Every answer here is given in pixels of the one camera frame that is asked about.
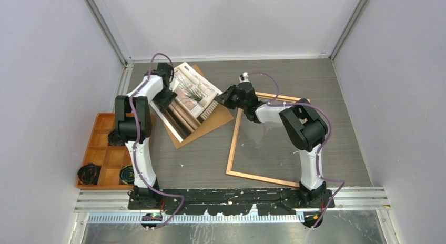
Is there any orange compartment tray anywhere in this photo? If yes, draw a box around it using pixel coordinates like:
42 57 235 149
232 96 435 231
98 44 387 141
75 113 133 190

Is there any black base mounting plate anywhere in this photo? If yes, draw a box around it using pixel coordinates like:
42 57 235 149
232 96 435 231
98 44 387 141
127 188 335 216

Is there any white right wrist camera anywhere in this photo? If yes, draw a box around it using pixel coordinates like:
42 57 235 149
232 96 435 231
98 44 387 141
239 72 249 83

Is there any orange wooden picture frame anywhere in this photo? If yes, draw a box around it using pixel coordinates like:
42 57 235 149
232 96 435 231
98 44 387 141
226 92 301 188

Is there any dark striped tape roll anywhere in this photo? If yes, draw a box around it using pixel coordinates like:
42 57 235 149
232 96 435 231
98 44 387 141
119 165 135 185

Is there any plant photo print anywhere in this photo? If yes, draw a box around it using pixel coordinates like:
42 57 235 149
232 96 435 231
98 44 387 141
150 62 222 142

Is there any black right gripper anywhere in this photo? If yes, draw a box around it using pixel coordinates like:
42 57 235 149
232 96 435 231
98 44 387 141
215 84 247 110

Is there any black tape roll lower left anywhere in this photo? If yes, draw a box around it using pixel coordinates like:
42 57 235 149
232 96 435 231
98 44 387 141
77 163 101 186

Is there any black tape roll upper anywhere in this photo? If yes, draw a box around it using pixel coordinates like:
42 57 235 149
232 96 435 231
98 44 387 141
107 129 125 146

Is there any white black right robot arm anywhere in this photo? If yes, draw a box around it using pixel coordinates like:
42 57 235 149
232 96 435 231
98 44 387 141
214 81 331 208

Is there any black tape roll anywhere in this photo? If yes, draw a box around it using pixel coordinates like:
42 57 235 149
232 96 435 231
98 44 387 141
107 129 125 146
77 163 101 186

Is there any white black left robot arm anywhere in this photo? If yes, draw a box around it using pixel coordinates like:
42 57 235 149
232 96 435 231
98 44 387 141
115 63 177 209

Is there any clear acrylic sheet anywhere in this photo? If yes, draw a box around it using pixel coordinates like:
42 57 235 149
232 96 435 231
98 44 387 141
232 114 301 183

